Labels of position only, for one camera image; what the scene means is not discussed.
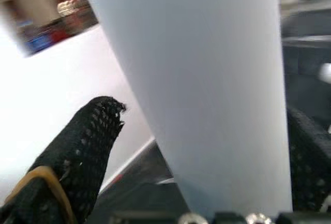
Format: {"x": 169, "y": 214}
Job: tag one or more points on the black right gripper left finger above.
{"x": 85, "y": 143}

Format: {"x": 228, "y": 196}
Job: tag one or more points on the white plastic table leg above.
{"x": 194, "y": 79}

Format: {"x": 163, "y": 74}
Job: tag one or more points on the tan rubber band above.
{"x": 38, "y": 170}

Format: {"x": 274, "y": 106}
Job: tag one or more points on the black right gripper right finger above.
{"x": 310, "y": 156}

